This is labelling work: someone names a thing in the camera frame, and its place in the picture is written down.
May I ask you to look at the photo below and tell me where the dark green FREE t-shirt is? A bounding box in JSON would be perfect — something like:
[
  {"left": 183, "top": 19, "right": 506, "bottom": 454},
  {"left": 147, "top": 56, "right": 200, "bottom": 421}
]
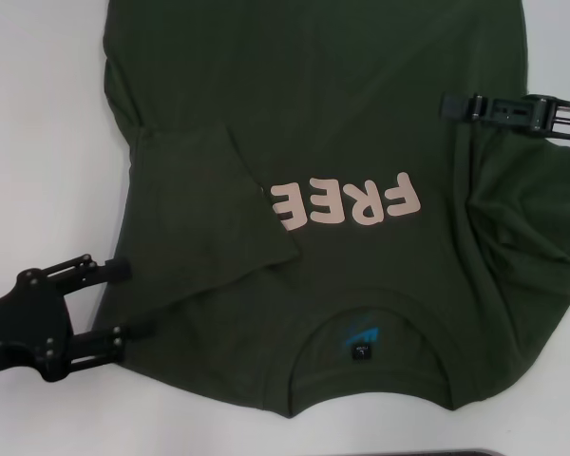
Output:
[{"left": 94, "top": 0, "right": 570, "bottom": 422}]

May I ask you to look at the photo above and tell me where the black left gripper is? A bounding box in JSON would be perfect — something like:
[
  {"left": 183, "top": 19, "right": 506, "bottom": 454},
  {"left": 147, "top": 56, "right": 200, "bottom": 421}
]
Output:
[{"left": 0, "top": 254, "right": 156, "bottom": 385}]

